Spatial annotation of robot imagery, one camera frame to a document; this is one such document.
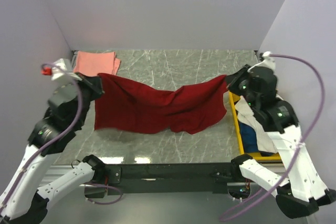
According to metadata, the red t shirt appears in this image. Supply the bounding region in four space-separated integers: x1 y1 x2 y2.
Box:
94 73 227 134

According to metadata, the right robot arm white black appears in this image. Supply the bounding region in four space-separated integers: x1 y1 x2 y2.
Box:
225 65 335 219

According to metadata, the blue t shirt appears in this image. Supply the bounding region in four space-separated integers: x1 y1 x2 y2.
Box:
238 121 273 156

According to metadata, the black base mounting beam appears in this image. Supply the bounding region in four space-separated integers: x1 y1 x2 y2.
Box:
92 163 252 199

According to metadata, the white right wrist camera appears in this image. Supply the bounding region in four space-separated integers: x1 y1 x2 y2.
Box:
259 51 276 71

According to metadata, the white t shirt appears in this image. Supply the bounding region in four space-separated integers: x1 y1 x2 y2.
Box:
235 96 278 154

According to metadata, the yellow plastic bin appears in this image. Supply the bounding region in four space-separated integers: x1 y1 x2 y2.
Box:
228 91 282 163

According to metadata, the folded pink t shirt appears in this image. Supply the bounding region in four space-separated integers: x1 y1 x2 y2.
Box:
73 51 121 77

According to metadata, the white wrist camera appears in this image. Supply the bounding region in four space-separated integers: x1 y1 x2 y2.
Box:
259 51 276 71
41 58 81 84

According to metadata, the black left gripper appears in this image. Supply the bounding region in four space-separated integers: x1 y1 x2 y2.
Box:
65 71 104 127

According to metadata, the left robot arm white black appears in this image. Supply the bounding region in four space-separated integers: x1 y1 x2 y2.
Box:
1 73 106 223

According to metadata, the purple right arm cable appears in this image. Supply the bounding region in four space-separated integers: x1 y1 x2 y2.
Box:
218 53 326 221

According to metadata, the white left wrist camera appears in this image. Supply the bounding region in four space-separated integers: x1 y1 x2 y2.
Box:
41 58 81 84

